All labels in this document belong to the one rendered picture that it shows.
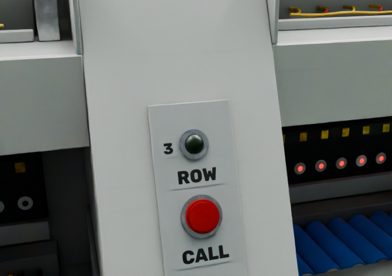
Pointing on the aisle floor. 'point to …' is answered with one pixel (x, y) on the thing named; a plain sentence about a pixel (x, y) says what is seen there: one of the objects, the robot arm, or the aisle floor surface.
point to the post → (167, 81)
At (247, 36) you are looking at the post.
